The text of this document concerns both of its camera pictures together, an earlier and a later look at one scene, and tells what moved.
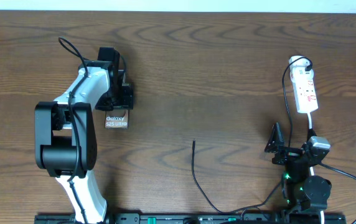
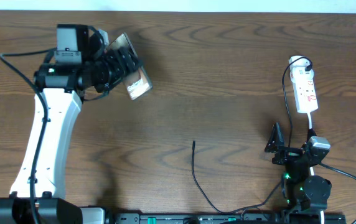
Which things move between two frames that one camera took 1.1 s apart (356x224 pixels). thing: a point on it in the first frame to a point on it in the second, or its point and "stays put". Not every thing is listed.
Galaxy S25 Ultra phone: [116, 119] to [139, 83]
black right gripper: [287, 154] stays put
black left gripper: [127, 102] to [124, 65]
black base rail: [198, 219] stays put
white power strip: [304, 84] stays put
